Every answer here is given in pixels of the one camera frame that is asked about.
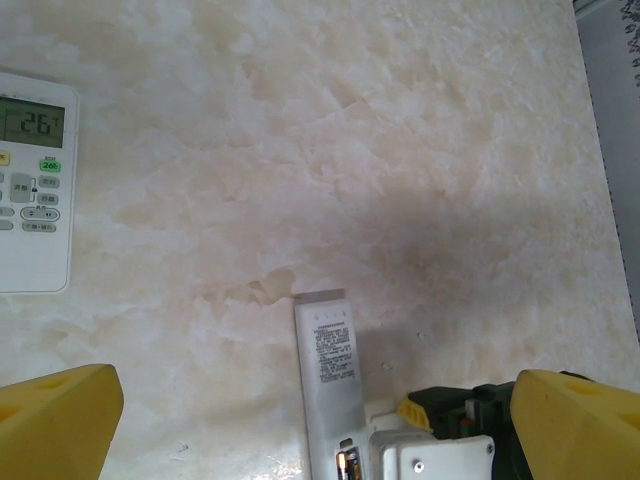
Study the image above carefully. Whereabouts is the white remote with coloured buttons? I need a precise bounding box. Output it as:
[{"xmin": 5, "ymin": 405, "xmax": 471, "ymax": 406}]
[{"xmin": 292, "ymin": 288, "xmax": 374, "ymax": 480}]

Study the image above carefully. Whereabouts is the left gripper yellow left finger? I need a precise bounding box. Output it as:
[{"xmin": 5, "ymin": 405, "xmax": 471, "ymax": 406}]
[{"xmin": 0, "ymin": 363, "xmax": 125, "ymax": 480}]

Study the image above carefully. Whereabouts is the white air conditioner remote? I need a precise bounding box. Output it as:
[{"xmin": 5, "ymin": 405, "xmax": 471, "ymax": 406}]
[{"xmin": 0, "ymin": 71, "xmax": 81, "ymax": 295}]

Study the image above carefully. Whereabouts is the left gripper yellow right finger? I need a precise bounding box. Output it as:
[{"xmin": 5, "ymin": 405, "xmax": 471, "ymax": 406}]
[{"xmin": 514, "ymin": 368, "xmax": 640, "ymax": 480}]

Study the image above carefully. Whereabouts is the aluminium side rail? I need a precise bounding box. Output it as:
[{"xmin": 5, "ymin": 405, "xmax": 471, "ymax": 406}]
[{"xmin": 571, "ymin": 0, "xmax": 640, "ymax": 349}]

